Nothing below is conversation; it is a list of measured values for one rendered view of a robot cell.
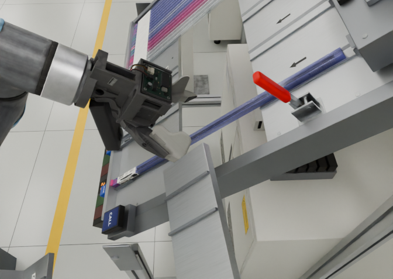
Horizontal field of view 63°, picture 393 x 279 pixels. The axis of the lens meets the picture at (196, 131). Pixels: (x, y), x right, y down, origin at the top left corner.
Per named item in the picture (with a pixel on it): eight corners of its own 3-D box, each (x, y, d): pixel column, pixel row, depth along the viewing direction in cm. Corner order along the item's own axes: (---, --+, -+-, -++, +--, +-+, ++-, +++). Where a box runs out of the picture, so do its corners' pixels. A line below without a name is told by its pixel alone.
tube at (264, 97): (116, 188, 69) (111, 186, 68) (116, 182, 70) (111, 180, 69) (346, 58, 42) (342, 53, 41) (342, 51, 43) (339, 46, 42)
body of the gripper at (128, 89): (176, 109, 44) (89, 77, 39) (149, 141, 50) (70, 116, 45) (176, 71, 49) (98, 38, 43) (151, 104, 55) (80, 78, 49)
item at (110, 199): (129, 228, 68) (100, 220, 64) (147, 35, 108) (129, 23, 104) (133, 227, 68) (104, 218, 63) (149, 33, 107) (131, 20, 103)
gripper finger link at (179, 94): (210, 81, 55) (172, 88, 49) (193, 100, 59) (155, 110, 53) (201, 66, 56) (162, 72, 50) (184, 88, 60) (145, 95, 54)
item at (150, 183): (123, 224, 66) (110, 220, 64) (142, 28, 106) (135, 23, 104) (188, 193, 56) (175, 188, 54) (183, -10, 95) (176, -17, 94)
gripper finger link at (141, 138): (162, 159, 46) (119, 116, 46) (158, 164, 47) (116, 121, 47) (179, 143, 50) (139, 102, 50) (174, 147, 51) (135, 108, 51)
